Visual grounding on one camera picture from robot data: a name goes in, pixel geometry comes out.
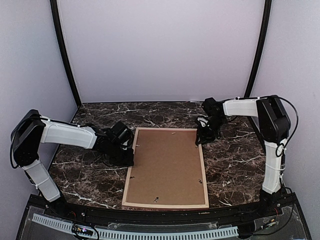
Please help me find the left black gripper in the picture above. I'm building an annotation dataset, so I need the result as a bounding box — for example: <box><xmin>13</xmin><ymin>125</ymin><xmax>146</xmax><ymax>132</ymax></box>
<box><xmin>107</xmin><ymin>142</ymin><xmax>135</xmax><ymax>167</ymax></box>

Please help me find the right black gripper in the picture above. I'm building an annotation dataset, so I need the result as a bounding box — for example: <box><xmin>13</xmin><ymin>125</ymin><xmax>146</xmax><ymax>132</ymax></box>
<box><xmin>195</xmin><ymin>117</ymin><xmax>226</xmax><ymax>145</ymax></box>

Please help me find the brown cardboard backing board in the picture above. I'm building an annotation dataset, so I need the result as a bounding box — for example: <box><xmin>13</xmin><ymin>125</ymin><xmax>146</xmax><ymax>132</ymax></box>
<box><xmin>125</xmin><ymin>129</ymin><xmax>207</xmax><ymax>204</ymax></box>

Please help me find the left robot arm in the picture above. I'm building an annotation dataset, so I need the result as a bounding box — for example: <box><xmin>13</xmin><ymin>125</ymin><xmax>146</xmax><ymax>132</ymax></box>
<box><xmin>9</xmin><ymin>109</ymin><xmax>134</xmax><ymax>218</ymax></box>

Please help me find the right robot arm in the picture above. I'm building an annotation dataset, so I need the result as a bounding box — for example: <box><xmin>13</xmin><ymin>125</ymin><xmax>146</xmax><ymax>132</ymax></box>
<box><xmin>195</xmin><ymin>95</ymin><xmax>296</xmax><ymax>217</ymax></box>

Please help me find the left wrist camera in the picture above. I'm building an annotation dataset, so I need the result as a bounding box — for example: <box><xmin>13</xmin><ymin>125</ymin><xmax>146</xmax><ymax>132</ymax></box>
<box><xmin>121</xmin><ymin>139</ymin><xmax>133</xmax><ymax>150</ymax></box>

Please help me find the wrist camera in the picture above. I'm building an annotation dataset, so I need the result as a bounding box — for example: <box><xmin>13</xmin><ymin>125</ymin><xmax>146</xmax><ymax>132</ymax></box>
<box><xmin>121</xmin><ymin>139</ymin><xmax>133</xmax><ymax>150</ymax></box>
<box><xmin>194</xmin><ymin>116</ymin><xmax>210</xmax><ymax>130</ymax></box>

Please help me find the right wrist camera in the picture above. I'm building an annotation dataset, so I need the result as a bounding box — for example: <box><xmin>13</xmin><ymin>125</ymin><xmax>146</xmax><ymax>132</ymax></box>
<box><xmin>194</xmin><ymin>116</ymin><xmax>210</xmax><ymax>130</ymax></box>

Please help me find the white slotted cable duct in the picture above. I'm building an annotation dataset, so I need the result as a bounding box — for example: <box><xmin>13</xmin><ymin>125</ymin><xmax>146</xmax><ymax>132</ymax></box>
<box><xmin>31</xmin><ymin>213</ymin><xmax>239</xmax><ymax>240</ymax></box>

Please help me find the black front rail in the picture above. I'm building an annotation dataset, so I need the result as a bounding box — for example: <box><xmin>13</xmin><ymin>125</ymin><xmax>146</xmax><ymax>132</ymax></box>
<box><xmin>29</xmin><ymin>197</ymin><xmax>288</xmax><ymax>227</ymax></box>

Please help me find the right black corner post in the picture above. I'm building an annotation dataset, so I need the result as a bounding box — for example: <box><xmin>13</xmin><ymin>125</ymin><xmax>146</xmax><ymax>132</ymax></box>
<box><xmin>244</xmin><ymin>0</ymin><xmax>272</xmax><ymax>98</ymax></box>

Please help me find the black corner post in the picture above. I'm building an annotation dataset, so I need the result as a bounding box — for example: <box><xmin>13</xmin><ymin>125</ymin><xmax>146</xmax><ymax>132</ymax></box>
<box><xmin>244</xmin><ymin>0</ymin><xmax>272</xmax><ymax>98</ymax></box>
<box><xmin>49</xmin><ymin>0</ymin><xmax>82</xmax><ymax>108</ymax></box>

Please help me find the left black corner post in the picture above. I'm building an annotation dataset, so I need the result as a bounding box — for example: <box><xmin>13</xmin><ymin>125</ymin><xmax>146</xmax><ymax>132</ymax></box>
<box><xmin>49</xmin><ymin>0</ymin><xmax>82</xmax><ymax>108</ymax></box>

